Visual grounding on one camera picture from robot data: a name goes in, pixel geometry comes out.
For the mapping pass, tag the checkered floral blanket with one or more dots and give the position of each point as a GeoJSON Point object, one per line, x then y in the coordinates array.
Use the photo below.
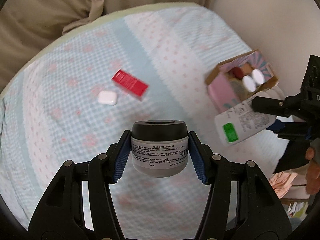
{"type": "Point", "coordinates": [51, 114]}

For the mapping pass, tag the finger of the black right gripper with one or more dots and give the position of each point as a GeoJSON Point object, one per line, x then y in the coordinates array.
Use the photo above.
{"type": "Point", "coordinates": [290, 130]}
{"type": "Point", "coordinates": [284, 108]}

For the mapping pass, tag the white jar black lid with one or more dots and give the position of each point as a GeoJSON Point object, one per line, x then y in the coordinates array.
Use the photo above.
{"type": "Point", "coordinates": [159, 147]}

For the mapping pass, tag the white lid jar left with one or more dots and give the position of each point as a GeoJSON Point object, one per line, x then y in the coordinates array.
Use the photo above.
{"type": "Point", "coordinates": [249, 84]}

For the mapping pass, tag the red rectangular box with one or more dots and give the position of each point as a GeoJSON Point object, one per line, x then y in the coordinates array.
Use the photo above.
{"type": "Point", "coordinates": [130, 84]}

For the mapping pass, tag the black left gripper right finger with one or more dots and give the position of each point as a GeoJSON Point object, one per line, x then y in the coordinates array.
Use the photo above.
{"type": "Point", "coordinates": [259, 212]}

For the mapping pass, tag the pale green mattress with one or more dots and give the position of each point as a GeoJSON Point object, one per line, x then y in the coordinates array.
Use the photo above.
{"type": "Point", "coordinates": [103, 19]}

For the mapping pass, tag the white earbuds case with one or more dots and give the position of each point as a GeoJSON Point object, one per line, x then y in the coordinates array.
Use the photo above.
{"type": "Point", "coordinates": [106, 97]}

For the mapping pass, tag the person's right hand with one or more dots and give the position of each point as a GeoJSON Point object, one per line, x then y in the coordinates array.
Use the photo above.
{"type": "Point", "coordinates": [312, 175]}

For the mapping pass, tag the brown tape roll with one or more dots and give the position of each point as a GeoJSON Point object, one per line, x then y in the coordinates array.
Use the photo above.
{"type": "Point", "coordinates": [238, 88]}

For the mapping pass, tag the red lid jar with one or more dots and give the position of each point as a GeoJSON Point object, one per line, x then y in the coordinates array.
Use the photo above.
{"type": "Point", "coordinates": [237, 72]}

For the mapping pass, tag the white tube green label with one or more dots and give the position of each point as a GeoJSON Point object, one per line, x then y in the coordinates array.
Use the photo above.
{"type": "Point", "coordinates": [240, 122]}

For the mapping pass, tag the beige curtain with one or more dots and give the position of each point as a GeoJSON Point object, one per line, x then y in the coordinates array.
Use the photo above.
{"type": "Point", "coordinates": [28, 26]}

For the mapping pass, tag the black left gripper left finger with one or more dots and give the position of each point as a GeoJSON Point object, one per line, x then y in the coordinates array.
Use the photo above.
{"type": "Point", "coordinates": [77, 203]}

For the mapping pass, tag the pink patterned cardboard box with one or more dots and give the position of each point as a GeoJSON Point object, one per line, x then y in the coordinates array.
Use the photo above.
{"type": "Point", "coordinates": [219, 89]}

